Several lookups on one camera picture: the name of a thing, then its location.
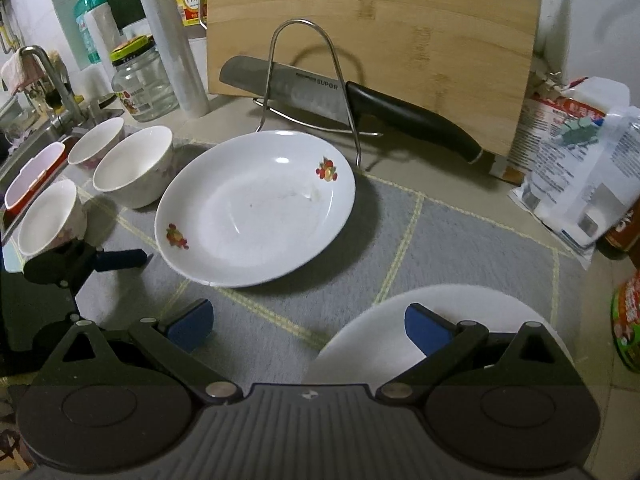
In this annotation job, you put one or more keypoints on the steel faucet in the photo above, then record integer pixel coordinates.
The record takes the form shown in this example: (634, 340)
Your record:
(60, 87)

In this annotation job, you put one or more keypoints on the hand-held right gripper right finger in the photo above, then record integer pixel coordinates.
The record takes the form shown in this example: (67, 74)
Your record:
(425, 330)

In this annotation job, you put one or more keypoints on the glass jar with green lid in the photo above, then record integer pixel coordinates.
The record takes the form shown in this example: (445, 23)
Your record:
(145, 90)

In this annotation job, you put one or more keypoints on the red and white drain basket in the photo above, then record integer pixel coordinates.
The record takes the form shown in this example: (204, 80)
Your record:
(30, 170)

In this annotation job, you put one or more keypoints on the bamboo cutting board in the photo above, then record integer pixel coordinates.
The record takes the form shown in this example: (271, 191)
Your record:
(375, 35)

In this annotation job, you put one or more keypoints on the dark sauce bottle red cap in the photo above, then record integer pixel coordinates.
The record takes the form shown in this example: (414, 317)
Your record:
(625, 235)

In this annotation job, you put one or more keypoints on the brown liquid jug yellow label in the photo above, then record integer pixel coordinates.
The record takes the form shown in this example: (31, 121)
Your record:
(190, 0)

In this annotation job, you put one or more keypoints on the steel sink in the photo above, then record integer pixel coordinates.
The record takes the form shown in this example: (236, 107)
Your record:
(30, 145)

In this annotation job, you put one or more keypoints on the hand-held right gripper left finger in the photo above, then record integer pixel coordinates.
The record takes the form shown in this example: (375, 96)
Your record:
(190, 325)

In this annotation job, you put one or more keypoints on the short plastic wrap roll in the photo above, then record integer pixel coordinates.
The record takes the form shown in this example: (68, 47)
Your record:
(102, 45)

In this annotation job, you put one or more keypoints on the steel sink knob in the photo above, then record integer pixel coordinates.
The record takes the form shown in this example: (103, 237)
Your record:
(95, 110)

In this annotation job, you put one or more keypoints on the white bowl with pink flowers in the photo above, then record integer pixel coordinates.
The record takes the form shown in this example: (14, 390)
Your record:
(95, 142)
(45, 215)
(130, 170)

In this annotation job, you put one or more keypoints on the pale cloth on faucet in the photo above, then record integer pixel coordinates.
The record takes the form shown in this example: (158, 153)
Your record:
(20, 72)

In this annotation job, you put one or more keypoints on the green-lidded jar red label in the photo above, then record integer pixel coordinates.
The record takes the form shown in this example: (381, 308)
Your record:
(630, 315)

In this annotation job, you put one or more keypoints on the green dish soap bottle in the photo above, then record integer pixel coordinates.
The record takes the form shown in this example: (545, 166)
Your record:
(87, 15)

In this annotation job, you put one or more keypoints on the grey checked dish mat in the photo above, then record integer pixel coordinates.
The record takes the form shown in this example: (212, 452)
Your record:
(450, 240)

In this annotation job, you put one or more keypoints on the red printed food bag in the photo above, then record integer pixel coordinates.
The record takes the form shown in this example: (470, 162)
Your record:
(540, 125)

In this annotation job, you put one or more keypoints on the tall plastic wrap roll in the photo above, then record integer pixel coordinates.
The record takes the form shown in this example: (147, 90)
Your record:
(175, 50)

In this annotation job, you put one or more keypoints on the white plastic pouch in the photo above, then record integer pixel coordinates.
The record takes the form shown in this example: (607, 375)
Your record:
(575, 185)

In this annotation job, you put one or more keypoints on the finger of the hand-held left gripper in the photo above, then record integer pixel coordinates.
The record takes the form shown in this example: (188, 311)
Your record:
(120, 260)

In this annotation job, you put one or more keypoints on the white plate with fruit print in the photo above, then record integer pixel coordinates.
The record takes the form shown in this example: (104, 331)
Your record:
(375, 320)
(250, 210)

